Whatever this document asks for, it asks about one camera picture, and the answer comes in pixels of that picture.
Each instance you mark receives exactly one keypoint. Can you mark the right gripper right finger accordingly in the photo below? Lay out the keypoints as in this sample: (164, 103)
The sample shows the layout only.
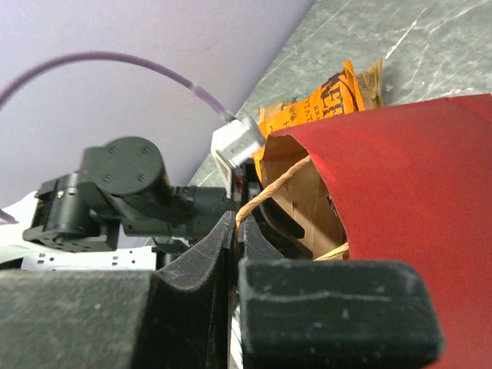
(332, 314)

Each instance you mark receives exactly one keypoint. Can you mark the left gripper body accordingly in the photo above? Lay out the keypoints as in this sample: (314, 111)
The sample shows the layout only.
(245, 185)

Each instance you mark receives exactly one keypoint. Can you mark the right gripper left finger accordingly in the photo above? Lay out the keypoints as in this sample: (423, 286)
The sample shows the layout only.
(176, 317)

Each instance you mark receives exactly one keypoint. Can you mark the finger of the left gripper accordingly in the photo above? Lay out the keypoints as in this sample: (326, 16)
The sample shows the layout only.
(281, 230)

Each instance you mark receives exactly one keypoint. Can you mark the orange honey dijon chip bag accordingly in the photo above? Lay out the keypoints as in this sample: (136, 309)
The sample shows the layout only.
(339, 95)

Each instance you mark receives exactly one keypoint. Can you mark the red paper bag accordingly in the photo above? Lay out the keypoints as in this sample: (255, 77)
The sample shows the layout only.
(408, 183)

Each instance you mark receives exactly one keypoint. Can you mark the tan kettle chip bag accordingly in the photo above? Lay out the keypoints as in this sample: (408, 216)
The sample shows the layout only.
(370, 85)

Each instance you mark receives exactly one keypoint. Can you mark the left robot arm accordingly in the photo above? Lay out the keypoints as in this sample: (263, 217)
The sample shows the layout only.
(118, 211)

